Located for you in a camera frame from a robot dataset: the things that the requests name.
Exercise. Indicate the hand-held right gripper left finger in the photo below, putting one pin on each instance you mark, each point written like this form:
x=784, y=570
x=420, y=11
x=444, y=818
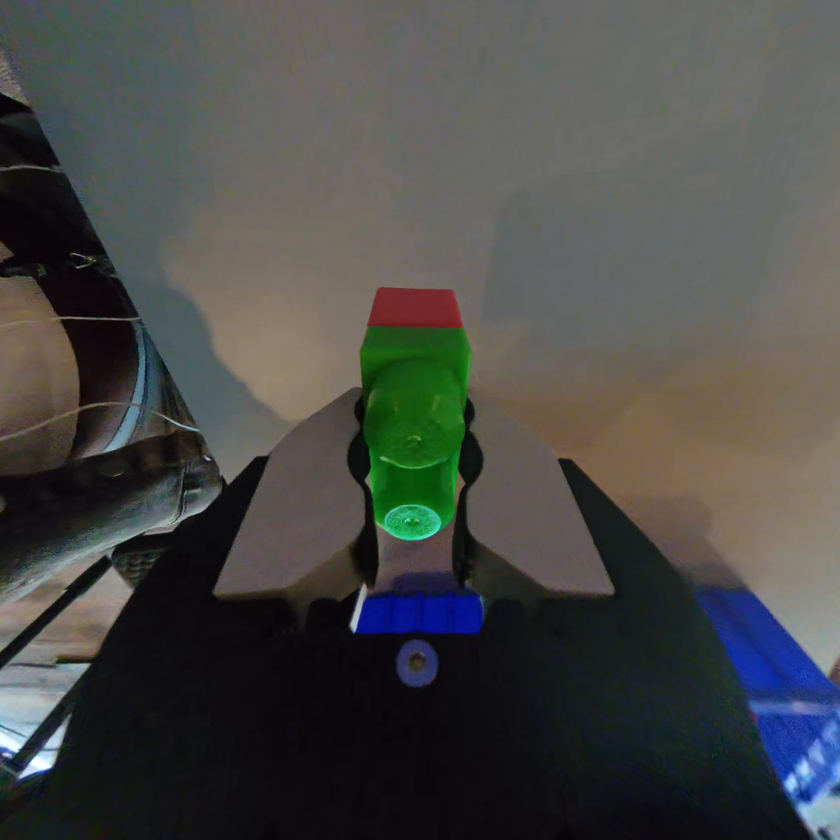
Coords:
x=295, y=512

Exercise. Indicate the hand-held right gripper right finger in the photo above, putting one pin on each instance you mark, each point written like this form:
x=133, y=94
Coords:
x=531, y=518

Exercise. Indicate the green mega block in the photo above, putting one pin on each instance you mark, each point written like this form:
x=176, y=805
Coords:
x=413, y=394

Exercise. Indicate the red mega block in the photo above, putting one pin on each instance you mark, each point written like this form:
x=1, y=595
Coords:
x=415, y=307

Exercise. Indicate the blue plastic bin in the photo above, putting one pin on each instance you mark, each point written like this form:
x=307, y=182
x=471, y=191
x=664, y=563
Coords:
x=768, y=656

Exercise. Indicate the person's clothing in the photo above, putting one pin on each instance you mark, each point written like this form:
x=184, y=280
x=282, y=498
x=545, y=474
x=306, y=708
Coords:
x=65, y=367

